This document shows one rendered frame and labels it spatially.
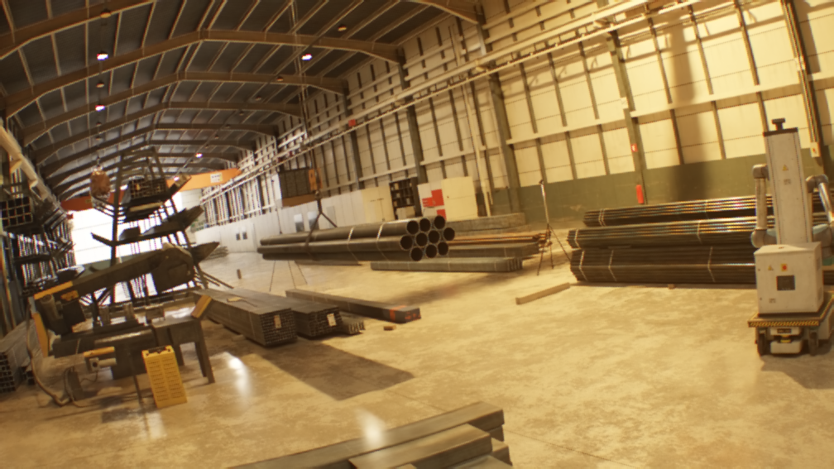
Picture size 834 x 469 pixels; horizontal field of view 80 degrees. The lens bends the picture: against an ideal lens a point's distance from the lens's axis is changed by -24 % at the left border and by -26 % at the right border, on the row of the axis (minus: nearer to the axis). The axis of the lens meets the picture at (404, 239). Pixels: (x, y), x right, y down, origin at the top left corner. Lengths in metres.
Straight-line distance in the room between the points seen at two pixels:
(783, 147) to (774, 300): 1.26
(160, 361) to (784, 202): 6.13
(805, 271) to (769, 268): 0.33
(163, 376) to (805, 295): 6.06
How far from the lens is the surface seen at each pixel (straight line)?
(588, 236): 9.66
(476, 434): 3.09
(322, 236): 8.92
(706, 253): 8.13
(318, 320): 8.91
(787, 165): 5.29
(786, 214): 5.33
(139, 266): 8.63
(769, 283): 5.02
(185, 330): 7.25
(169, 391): 6.66
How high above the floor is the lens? 1.64
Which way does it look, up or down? 3 degrees down
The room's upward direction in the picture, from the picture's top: 10 degrees counter-clockwise
